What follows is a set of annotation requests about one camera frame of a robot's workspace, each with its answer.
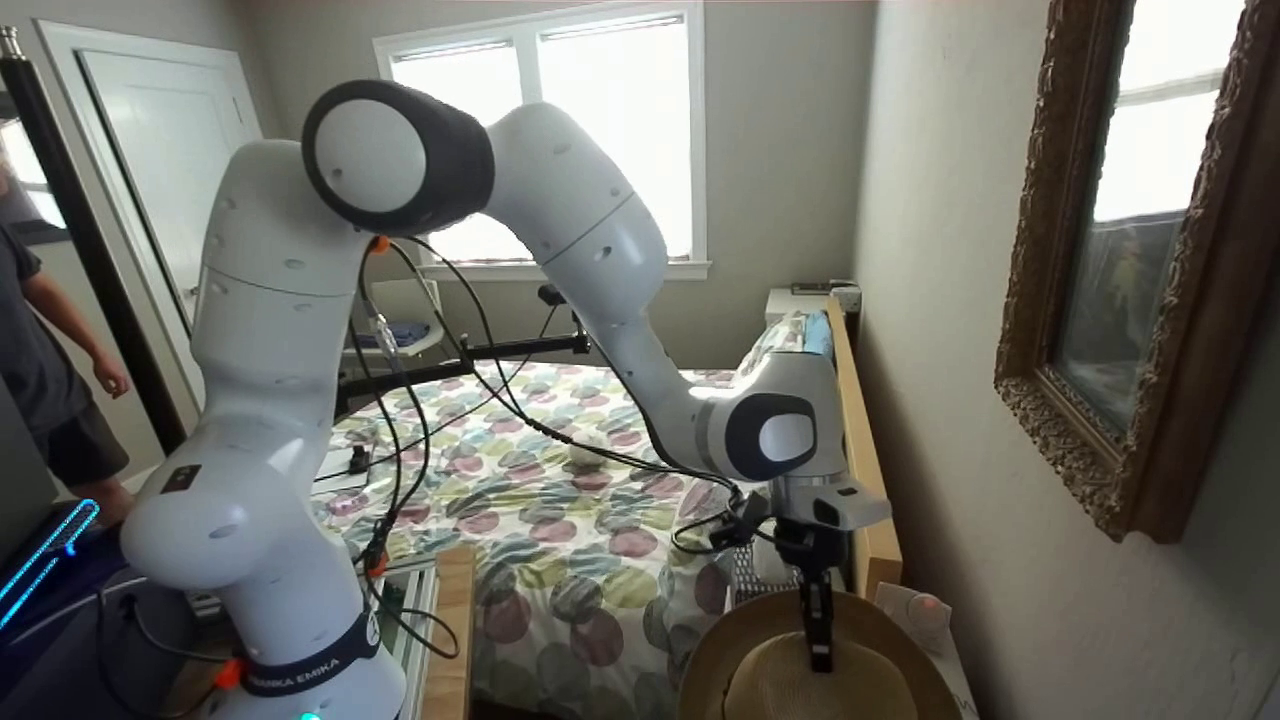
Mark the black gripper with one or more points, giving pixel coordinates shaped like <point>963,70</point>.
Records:
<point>813,548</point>

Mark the tan felt hat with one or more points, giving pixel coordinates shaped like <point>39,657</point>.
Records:
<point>745,661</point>

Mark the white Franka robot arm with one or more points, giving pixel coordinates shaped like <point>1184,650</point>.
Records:
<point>264,332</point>

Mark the pale pinkish white object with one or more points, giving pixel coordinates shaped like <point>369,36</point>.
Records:
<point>924,608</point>

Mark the light wooden headboard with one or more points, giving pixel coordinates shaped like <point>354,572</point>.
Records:
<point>865,452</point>

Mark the bed with floral bedspread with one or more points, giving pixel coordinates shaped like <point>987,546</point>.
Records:
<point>563,561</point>

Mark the small blue pillow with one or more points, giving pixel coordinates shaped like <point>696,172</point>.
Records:
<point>808,332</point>

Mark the white cabinet behind bed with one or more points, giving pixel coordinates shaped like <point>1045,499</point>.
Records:
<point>799,303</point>

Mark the black mounting bar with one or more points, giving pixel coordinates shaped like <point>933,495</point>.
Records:
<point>443,362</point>

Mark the gold framed picture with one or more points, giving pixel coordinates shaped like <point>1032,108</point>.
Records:
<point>1147,264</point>

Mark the white framed window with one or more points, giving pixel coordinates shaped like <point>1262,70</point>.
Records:
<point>640,134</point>

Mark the cyan light strip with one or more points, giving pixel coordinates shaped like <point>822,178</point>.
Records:
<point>45,561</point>

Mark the white room door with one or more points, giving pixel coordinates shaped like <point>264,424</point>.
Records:
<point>160,162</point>

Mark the black vertical pole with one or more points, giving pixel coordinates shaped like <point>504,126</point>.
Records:
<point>94,264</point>

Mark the person in dark shirt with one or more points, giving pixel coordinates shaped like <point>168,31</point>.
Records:
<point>40,375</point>

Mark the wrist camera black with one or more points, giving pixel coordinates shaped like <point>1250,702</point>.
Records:
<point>739,526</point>

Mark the light wooden bed post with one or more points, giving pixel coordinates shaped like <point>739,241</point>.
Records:
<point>453,642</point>

